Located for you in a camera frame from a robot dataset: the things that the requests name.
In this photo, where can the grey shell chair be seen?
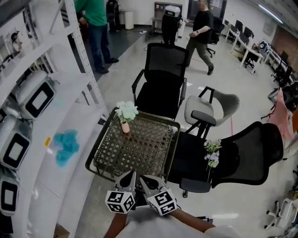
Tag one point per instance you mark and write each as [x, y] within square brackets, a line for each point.
[200, 107]

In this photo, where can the black mesh office chair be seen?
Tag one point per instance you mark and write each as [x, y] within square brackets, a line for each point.
[160, 97]

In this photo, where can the white bin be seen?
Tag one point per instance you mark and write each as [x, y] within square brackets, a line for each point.
[129, 19]

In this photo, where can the yellow shelf label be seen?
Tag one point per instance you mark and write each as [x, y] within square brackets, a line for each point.
[47, 141]

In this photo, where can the white metal shelf rack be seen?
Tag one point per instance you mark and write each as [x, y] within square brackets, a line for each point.
[76, 35]

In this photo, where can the white flowers bunch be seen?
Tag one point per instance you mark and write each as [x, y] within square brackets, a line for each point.
[126, 111]

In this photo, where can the purple flower sprig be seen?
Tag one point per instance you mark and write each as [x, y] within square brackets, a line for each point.
[214, 160]

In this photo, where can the white office desk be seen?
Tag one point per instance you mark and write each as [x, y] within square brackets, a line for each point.
[252, 52]
[231, 30]

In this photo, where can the black robot with white head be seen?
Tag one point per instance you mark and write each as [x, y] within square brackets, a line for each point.
[168, 25]

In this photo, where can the person's white shirt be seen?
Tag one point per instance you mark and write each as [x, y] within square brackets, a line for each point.
[163, 229]

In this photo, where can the pink vase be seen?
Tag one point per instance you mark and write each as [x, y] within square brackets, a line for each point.
[125, 127]

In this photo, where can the white swivel chair base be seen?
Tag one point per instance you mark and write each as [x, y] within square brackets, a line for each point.
[282, 213]

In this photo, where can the person's right forearm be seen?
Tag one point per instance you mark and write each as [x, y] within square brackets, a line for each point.
[191, 220]

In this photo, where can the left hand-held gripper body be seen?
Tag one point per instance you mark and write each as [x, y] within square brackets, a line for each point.
[119, 201]

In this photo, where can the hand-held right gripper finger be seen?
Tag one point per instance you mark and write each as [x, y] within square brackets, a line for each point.
[158, 183]
[146, 189]

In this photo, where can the wicker glass-top table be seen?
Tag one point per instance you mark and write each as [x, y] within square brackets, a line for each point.
[144, 144]

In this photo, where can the black high-back office chair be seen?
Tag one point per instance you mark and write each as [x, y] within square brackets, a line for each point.
[191, 148]

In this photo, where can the person's left forearm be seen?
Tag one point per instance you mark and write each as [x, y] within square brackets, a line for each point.
[116, 224]

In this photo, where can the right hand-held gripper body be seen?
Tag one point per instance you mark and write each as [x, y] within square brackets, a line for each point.
[163, 202]

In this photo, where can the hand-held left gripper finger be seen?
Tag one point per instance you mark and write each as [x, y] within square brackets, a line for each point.
[121, 183]
[133, 184]

